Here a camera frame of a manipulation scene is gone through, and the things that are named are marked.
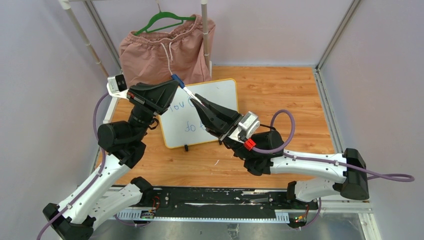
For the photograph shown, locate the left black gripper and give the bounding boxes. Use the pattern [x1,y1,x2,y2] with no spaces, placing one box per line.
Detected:
[127,79,182,142]

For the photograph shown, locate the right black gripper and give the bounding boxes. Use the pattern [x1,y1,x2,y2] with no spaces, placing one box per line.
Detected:
[190,95,254,161]

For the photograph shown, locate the yellow framed whiteboard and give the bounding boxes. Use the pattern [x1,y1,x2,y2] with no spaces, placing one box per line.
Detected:
[159,78,238,149]

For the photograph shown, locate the white blue whiteboard marker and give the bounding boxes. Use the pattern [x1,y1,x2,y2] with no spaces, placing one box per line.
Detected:
[182,86,203,106]

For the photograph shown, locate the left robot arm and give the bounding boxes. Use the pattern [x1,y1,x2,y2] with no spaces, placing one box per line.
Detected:
[43,80,179,240]

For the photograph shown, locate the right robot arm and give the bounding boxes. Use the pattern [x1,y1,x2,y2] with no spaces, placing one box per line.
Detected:
[190,94,370,209]

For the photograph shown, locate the green clothes hanger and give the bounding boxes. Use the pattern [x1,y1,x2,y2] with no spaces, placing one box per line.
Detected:
[133,3,196,36]

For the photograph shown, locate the white clothes rack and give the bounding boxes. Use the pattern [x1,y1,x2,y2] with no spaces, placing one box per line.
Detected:
[58,0,213,125]

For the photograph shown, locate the wire whiteboard stand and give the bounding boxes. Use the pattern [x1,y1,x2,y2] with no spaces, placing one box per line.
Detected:
[183,140,223,152]

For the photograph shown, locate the pink drawstring shorts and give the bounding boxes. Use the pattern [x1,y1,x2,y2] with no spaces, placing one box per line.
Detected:
[119,14,212,87]

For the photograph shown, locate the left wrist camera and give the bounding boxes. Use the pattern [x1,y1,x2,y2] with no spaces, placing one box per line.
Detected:
[106,73,128,99]

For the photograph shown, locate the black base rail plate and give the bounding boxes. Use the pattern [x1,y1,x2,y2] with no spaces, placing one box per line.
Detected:
[127,186,318,223]

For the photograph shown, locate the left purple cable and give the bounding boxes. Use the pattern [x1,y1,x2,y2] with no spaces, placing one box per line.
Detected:
[35,92,153,240]

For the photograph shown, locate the purple cable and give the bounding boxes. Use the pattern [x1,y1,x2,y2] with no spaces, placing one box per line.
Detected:
[35,92,153,240]
[244,109,416,229]

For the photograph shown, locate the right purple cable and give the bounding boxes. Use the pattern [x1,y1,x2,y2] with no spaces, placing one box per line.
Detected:
[244,109,416,229]

